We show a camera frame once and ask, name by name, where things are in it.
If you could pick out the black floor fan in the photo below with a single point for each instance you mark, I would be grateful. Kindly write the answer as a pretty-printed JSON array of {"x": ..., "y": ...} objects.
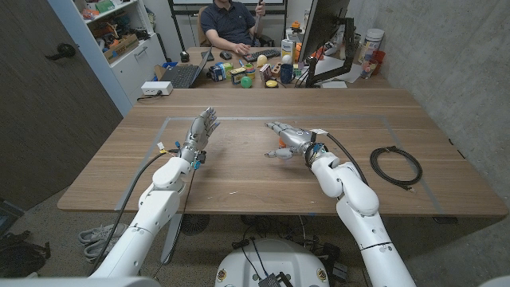
[{"x": 194, "y": 224}]

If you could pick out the yellow round toy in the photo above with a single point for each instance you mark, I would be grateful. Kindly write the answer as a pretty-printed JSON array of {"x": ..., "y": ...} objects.
[{"x": 271, "y": 83}]

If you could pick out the yellow egg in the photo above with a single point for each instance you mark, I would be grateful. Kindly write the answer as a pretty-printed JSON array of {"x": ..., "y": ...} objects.
[{"x": 261, "y": 60}]

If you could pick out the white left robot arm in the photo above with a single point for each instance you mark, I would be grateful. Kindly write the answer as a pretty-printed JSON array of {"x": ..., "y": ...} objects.
[{"x": 159, "y": 203}]

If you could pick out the blue printed can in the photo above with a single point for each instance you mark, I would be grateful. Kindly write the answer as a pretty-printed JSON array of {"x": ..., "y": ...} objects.
[{"x": 218, "y": 72}]

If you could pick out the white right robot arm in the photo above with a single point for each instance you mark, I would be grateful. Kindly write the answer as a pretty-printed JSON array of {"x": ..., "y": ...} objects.
[{"x": 354, "y": 195}]

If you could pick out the white egg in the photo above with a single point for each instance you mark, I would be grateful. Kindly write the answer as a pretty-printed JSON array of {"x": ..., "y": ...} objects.
[{"x": 287, "y": 59}]

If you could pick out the glass jar with items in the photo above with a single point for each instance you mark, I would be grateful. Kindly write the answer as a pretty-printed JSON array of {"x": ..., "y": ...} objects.
[{"x": 367, "y": 68}]

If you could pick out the grey sneaker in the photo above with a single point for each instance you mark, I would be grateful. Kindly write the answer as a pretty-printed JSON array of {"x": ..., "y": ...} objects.
[
  {"x": 99, "y": 249},
  {"x": 101, "y": 232}
]

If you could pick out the black reacher grabber stick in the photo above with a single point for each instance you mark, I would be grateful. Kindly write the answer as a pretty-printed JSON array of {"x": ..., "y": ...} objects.
[{"x": 257, "y": 22}]

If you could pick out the person in dark polo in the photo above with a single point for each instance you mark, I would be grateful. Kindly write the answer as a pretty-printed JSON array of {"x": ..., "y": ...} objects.
[{"x": 231, "y": 22}]

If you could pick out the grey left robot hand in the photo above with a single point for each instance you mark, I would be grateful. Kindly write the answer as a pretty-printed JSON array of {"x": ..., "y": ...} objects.
[{"x": 199, "y": 133}]

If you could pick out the whiteboard with black frame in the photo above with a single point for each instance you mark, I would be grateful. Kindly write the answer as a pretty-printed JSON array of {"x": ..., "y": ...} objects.
[{"x": 191, "y": 1}]

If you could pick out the white lidded canister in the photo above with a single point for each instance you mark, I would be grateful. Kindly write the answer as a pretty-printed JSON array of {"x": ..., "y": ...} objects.
[{"x": 371, "y": 42}]

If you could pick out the dark blue mug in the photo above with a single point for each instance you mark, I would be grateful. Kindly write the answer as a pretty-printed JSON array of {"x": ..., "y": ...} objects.
[{"x": 287, "y": 73}]

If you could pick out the cardboard box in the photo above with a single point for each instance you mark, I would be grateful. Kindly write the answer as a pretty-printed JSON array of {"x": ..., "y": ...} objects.
[{"x": 121, "y": 48}]

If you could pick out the black keyboard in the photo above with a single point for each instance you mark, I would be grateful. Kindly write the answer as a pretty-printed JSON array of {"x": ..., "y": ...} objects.
[{"x": 261, "y": 55}]

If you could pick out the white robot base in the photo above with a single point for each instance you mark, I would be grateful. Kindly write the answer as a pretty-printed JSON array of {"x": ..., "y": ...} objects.
[{"x": 275, "y": 261}]

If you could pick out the red cup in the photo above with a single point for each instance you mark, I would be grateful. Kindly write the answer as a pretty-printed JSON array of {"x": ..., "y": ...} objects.
[{"x": 379, "y": 60}]

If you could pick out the green ball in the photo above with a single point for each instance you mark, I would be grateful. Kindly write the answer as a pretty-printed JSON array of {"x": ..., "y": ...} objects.
[{"x": 246, "y": 82}]

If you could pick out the orange glue stick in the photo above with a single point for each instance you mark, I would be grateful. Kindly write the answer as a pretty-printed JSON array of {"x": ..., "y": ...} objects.
[{"x": 281, "y": 143}]

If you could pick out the black computer mouse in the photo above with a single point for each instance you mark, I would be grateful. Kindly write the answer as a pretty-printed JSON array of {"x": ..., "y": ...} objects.
[{"x": 225, "y": 55}]

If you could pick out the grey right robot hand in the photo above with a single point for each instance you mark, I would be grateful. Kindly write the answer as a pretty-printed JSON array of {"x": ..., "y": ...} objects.
[{"x": 296, "y": 137}]

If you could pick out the white drink carton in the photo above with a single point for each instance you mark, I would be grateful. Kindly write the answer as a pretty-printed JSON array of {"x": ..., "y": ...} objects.
[{"x": 287, "y": 51}]

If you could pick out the black backpack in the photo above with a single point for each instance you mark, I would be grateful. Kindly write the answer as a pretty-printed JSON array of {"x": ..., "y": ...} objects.
[{"x": 22, "y": 257}]

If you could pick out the black laptop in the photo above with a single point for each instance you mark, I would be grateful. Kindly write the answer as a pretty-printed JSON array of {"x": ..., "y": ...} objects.
[{"x": 183, "y": 75}]

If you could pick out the white shelf cabinet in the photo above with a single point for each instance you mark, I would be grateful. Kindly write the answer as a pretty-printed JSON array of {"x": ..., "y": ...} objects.
[{"x": 135, "y": 68}]

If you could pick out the black computer monitor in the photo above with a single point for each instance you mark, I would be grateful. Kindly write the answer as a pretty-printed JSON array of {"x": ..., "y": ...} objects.
[{"x": 322, "y": 24}]

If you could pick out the red printed box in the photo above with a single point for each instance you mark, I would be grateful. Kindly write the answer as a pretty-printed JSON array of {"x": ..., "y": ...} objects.
[{"x": 265, "y": 72}]

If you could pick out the yellow printed tin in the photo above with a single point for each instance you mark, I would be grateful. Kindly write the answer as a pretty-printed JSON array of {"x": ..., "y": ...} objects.
[{"x": 238, "y": 75}]

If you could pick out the white power box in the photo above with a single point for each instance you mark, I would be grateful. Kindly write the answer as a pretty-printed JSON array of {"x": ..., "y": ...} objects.
[{"x": 156, "y": 87}]

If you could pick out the brown chair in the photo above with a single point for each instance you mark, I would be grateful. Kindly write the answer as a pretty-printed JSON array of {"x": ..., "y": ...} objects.
[{"x": 202, "y": 36}]

